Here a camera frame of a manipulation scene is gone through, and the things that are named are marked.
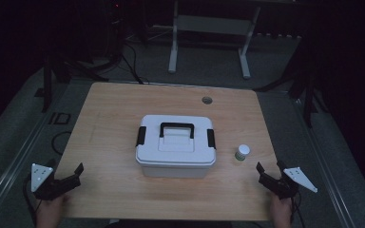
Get person's right hand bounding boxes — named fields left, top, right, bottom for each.
left=269, top=193, right=295, bottom=228

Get black floor cable loop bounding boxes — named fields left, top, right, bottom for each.
left=50, top=130, right=74, bottom=157

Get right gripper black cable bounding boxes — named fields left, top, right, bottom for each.
left=289, top=189, right=305, bottom=228

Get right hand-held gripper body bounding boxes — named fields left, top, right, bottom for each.
left=259, top=166, right=318, bottom=200

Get person's left hand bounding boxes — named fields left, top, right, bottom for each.
left=35, top=193, right=72, bottom=228

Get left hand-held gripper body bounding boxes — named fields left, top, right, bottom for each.
left=30, top=162, right=69, bottom=201

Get white plastic storage box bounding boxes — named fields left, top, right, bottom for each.
left=137, top=160, right=216, bottom=180

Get white metal stand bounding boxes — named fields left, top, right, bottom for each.
left=167, top=0, right=262, bottom=80

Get black metal stand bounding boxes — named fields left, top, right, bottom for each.
left=256, top=41, right=319, bottom=129
left=40, top=51, right=109, bottom=114

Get white bottle with green label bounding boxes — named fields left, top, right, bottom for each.
left=235, top=143, right=251, bottom=162

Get white storage box lid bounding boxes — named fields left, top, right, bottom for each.
left=135, top=114, right=218, bottom=167

